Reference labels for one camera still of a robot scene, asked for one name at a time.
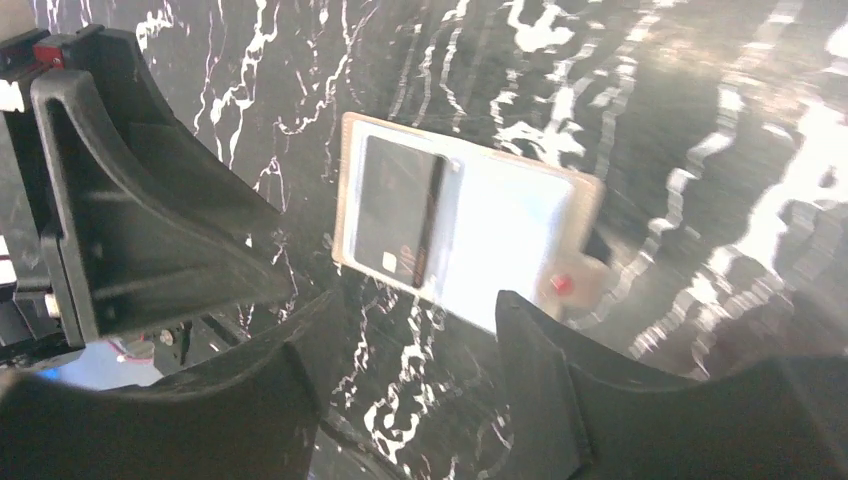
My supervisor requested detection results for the grey leather card holder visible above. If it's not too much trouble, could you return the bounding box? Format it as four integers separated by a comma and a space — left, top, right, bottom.
332, 112, 610, 332

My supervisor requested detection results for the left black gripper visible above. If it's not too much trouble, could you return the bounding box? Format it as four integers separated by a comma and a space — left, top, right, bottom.
1, 26, 294, 368

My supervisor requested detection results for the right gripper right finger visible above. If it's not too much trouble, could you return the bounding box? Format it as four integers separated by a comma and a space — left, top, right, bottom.
495, 291, 847, 479

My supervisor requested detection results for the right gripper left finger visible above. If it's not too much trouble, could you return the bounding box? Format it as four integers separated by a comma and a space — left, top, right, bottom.
1, 291, 346, 479

